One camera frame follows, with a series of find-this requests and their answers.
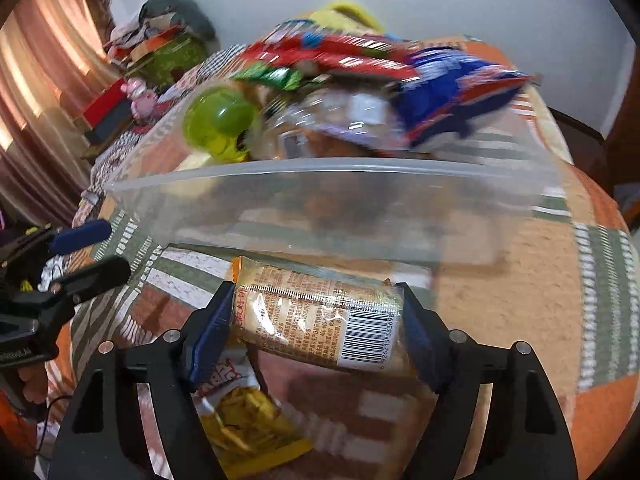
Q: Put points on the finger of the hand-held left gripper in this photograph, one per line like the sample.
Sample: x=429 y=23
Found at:
x=82 y=236
x=97 y=277

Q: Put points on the blue snack packet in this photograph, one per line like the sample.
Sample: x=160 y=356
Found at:
x=450 y=90

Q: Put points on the red box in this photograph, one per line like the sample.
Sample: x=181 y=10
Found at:
x=105 y=102

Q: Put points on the dark box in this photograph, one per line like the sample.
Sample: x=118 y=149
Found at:
x=112 y=127

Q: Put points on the yellow snack packet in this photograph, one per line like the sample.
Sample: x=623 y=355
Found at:
x=250 y=420

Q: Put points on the green plastic ball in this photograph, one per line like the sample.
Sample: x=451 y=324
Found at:
x=217 y=122

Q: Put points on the clear plastic container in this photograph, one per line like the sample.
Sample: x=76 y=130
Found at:
x=350 y=200

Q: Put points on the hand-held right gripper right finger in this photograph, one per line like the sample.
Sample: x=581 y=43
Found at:
x=416 y=342

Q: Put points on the yellow hoop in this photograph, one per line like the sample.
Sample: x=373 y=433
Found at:
x=350 y=10

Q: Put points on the beige cracker pack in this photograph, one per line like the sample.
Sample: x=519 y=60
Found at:
x=310 y=315

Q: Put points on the green snack wrapper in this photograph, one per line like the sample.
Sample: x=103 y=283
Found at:
x=270 y=77

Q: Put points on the orange curtain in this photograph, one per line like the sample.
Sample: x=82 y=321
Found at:
x=35 y=85

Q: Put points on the red snack packet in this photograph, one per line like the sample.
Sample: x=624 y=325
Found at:
x=325 y=50

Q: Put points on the green bag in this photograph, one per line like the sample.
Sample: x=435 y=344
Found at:
x=175 y=57

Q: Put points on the pink bunny toy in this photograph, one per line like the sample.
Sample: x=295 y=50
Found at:
x=141 y=100

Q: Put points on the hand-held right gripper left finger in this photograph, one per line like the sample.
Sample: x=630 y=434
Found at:
x=210 y=336

